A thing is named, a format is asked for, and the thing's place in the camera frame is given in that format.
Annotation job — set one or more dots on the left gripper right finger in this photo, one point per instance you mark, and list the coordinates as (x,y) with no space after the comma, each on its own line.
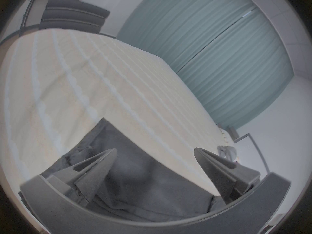
(226,177)

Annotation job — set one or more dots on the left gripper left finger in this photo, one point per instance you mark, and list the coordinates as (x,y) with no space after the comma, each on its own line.
(92,177)

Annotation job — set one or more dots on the black T-shirt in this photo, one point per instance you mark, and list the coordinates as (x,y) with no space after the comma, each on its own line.
(146,179)

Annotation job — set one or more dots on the bed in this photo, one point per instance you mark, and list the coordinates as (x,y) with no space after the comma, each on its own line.
(97,82)

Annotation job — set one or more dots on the grey garment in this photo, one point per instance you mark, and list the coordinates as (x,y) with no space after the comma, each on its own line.
(228,152)

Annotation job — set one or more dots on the white printed pillow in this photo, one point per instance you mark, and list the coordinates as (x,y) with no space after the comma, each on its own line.
(225,136)

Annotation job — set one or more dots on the grey bedside table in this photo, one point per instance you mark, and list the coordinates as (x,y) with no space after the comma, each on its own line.
(231,130)

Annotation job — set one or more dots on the blue-green curtain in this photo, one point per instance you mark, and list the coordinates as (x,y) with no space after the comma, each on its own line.
(219,57)

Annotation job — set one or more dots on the black chest of drawers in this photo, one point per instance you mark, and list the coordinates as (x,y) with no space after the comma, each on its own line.
(73,16)

